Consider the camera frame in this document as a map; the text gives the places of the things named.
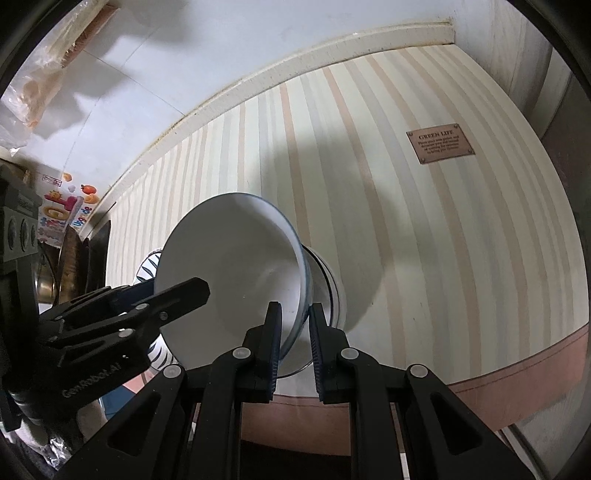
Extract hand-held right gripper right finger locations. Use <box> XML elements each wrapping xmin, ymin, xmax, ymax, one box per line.
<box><xmin>308</xmin><ymin>302</ymin><xmax>536</xmax><ymax>480</ymax></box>

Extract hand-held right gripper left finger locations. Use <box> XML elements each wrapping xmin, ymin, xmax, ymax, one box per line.
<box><xmin>51</xmin><ymin>301</ymin><xmax>283</xmax><ymax>480</ymax></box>

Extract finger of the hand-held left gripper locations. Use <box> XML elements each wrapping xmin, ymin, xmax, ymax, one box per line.
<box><xmin>34</xmin><ymin>277</ymin><xmax>212</xmax><ymax>357</ymax></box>
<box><xmin>39</xmin><ymin>281</ymin><xmax>156</xmax><ymax>323</ymax></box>

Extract blue patterned white bowl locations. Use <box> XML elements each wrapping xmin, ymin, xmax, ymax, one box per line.
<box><xmin>281</xmin><ymin>244</ymin><xmax>348</xmax><ymax>379</ymax></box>

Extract blue rimmed white bowl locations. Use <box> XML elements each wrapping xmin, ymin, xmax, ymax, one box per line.
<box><xmin>154</xmin><ymin>193</ymin><xmax>311</xmax><ymax>370</ymax></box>

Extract blue striped plate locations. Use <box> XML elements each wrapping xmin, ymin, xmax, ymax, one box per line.
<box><xmin>134</xmin><ymin>249</ymin><xmax>174</xmax><ymax>370</ymax></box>

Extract striped tablecloth with pink hem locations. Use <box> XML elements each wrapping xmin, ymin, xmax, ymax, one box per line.
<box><xmin>95</xmin><ymin>44</ymin><xmax>591</xmax><ymax>444</ymax></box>

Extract clear plastic bag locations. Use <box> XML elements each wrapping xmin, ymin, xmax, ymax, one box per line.
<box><xmin>0</xmin><ymin>69</ymin><xmax>75</xmax><ymax>153</ymax></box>
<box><xmin>60</xmin><ymin>0</ymin><xmax>134</xmax><ymax>65</ymax></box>

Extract brown label patch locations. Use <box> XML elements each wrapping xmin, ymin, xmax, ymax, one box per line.
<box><xmin>406</xmin><ymin>123</ymin><xmax>476</xmax><ymax>164</ymax></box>

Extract colourful wall stickers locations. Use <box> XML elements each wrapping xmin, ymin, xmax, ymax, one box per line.
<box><xmin>39</xmin><ymin>171</ymin><xmax>100</xmax><ymax>243</ymax></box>

